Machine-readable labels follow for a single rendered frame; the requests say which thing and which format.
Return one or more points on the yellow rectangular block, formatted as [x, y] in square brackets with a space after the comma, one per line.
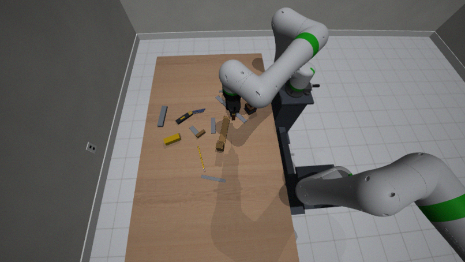
[172, 139]

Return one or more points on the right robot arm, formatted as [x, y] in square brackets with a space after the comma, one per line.
[298, 39]

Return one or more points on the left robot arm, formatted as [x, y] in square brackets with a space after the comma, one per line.
[417, 177]

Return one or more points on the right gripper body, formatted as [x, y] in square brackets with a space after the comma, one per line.
[233, 103]

